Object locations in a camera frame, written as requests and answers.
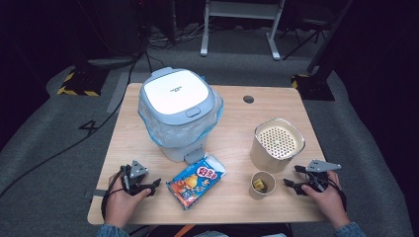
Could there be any brown paper cup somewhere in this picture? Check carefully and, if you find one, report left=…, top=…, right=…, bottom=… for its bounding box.
left=248, top=171, right=277, bottom=200

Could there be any blue snack packet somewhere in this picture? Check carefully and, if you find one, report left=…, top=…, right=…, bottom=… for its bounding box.
left=165, top=153, right=227, bottom=211

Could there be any clear blue-edged bin liner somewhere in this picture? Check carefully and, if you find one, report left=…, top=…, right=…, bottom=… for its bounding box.
left=137, top=91, right=225, bottom=148

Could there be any black floor cable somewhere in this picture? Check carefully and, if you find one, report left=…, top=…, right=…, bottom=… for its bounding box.
left=0, top=48, right=149, bottom=199

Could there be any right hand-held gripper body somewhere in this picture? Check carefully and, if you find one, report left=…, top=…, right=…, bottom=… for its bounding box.
left=304, top=159, right=343, bottom=194

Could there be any black left gripper wrist strap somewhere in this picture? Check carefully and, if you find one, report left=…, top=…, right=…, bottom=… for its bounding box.
left=100, top=166, right=130, bottom=221

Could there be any white pedal trash bin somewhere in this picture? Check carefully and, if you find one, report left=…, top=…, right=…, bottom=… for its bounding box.
left=137, top=66, right=224, bottom=166

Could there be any beige canister with perforated strainer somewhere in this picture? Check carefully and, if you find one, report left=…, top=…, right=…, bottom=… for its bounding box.
left=249, top=118, right=306, bottom=175

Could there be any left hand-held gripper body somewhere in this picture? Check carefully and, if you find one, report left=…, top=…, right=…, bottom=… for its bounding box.
left=120, top=160, right=152, bottom=197

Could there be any person's right hand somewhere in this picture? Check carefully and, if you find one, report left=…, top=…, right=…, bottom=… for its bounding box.
left=300, top=171, right=351, bottom=230

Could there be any orange strap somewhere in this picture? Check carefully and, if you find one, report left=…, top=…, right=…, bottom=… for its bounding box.
left=173, top=224, right=196, bottom=237

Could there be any white metal desk frame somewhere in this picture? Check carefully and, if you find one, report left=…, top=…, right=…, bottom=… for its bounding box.
left=200, top=0, right=287, bottom=61

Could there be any black gripper wrist strap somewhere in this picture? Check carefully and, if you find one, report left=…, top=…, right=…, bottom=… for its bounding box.
left=100, top=166, right=130, bottom=221
left=325, top=179, right=348, bottom=212

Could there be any black tripod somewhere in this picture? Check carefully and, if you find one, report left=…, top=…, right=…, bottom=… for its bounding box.
left=281, top=18, right=330, bottom=61

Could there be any grey floor cable cover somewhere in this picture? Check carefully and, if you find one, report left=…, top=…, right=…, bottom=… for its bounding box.
left=106, top=71, right=130, bottom=114

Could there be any person's left hand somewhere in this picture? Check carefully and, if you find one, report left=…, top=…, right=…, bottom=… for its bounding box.
left=104, top=172, right=152, bottom=229

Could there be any black stand base hazard tape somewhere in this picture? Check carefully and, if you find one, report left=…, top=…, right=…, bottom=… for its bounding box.
left=291, top=73, right=336, bottom=102
left=56, top=67, right=110, bottom=98

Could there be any black slanted stand pole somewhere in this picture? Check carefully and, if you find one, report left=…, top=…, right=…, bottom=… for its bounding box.
left=305, top=0, right=355, bottom=75

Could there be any black right gripper wrist strap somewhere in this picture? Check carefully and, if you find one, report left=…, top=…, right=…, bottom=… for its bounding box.
left=325, top=179, right=348, bottom=212

